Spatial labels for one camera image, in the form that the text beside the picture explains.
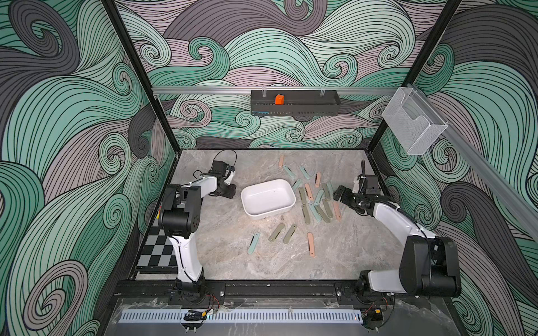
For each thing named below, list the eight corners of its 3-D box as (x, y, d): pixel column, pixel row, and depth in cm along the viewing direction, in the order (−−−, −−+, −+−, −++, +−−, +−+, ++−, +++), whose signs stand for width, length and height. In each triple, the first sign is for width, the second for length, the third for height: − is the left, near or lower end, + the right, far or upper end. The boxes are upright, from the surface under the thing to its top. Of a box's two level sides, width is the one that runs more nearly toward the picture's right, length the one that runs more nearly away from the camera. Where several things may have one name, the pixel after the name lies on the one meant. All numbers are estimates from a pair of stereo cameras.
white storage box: (247, 224, 92) (246, 218, 88) (239, 195, 103) (238, 188, 98) (299, 210, 97) (301, 203, 93) (287, 183, 108) (288, 176, 103)
